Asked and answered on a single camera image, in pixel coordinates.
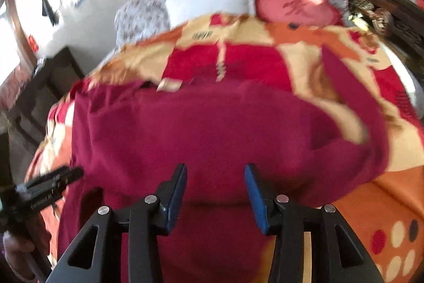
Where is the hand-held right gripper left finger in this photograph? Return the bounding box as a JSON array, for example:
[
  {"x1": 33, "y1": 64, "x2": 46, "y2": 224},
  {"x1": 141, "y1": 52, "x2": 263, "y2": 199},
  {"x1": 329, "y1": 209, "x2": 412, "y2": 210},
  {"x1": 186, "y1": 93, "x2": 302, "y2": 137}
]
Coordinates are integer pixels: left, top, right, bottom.
[{"x1": 45, "y1": 163, "x2": 188, "y2": 283}]

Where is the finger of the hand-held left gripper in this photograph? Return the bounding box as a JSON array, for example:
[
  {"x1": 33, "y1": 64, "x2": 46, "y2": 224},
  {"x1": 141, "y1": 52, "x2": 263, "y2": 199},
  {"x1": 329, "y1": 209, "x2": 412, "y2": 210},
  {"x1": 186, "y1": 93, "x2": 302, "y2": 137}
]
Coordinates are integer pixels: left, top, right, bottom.
[{"x1": 55, "y1": 166, "x2": 85, "y2": 186}]

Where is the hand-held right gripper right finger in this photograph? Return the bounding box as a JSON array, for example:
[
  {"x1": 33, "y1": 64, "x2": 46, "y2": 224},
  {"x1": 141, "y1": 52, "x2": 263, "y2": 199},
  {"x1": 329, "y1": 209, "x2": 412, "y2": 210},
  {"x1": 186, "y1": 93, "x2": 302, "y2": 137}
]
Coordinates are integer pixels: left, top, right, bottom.
[{"x1": 244, "y1": 163, "x2": 386, "y2": 283}]

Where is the maroon fleece garment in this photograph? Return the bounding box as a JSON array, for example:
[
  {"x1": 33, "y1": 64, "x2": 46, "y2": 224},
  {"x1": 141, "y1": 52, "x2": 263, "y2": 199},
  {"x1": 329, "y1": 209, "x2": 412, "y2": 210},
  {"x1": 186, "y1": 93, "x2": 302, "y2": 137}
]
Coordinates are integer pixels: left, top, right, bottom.
[{"x1": 58, "y1": 79, "x2": 390, "y2": 283}]

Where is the person's left hand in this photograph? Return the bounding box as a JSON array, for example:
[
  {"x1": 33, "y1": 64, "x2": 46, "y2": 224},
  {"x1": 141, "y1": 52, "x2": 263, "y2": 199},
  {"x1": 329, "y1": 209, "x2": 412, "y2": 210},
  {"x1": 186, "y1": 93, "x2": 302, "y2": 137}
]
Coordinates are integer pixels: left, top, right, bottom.
[{"x1": 3, "y1": 233, "x2": 38, "y2": 282}]

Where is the dark wooden side table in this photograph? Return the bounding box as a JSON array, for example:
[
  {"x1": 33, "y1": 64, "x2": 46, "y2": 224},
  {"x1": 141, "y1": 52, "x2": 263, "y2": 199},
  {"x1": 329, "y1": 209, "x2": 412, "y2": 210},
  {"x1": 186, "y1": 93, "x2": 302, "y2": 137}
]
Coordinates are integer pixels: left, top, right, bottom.
[{"x1": 7, "y1": 46, "x2": 85, "y2": 138}]

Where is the red cardboard box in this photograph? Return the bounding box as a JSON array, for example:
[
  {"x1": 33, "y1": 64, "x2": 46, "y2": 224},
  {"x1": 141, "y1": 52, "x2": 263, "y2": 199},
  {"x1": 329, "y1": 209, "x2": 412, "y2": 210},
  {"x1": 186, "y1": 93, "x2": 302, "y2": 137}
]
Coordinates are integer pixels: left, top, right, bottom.
[{"x1": 0, "y1": 66, "x2": 34, "y2": 111}]

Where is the orange and red printed blanket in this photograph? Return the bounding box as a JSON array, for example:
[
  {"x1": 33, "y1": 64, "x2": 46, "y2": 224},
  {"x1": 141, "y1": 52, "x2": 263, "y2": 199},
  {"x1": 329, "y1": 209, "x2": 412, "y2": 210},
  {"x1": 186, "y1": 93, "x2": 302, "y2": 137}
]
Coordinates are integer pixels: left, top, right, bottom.
[{"x1": 25, "y1": 13, "x2": 424, "y2": 283}]

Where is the dark hanging cloth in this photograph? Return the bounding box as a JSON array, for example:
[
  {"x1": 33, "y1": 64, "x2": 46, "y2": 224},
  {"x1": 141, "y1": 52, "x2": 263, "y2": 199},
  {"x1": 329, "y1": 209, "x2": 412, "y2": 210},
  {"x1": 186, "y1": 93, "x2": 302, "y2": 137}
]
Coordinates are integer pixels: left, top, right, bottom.
[{"x1": 41, "y1": 0, "x2": 58, "y2": 27}]

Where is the grey bed sheet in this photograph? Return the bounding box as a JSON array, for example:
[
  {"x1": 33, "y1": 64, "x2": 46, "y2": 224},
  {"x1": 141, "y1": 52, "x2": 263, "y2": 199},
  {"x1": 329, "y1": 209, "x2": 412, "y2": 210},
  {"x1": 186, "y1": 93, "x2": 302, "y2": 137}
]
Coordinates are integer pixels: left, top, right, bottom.
[{"x1": 381, "y1": 47, "x2": 421, "y2": 118}]

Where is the red heart-shaped cushion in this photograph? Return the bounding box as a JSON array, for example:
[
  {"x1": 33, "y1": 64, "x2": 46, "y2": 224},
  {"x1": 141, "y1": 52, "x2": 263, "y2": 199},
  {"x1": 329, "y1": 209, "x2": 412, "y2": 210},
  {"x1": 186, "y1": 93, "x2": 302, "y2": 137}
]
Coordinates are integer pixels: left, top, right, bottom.
[{"x1": 255, "y1": 0, "x2": 343, "y2": 27}]

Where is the white pillow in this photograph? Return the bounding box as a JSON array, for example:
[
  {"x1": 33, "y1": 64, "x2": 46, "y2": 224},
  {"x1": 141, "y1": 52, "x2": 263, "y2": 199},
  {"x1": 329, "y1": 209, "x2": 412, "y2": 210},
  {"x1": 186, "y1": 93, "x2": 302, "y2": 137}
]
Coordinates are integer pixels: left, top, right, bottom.
[{"x1": 165, "y1": 0, "x2": 257, "y2": 27}]

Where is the carved dark wooden headboard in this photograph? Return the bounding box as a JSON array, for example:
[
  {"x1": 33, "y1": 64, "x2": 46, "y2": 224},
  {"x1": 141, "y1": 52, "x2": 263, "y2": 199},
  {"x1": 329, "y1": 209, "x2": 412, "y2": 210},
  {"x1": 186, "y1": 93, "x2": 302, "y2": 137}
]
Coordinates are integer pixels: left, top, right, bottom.
[{"x1": 331, "y1": 0, "x2": 424, "y2": 71}]

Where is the wooden window frame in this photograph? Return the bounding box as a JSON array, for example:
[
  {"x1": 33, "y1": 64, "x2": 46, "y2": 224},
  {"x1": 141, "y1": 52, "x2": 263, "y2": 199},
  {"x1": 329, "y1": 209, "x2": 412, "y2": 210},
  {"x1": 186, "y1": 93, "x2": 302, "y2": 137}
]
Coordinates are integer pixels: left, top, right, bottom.
[{"x1": 7, "y1": 0, "x2": 37, "y2": 71}]

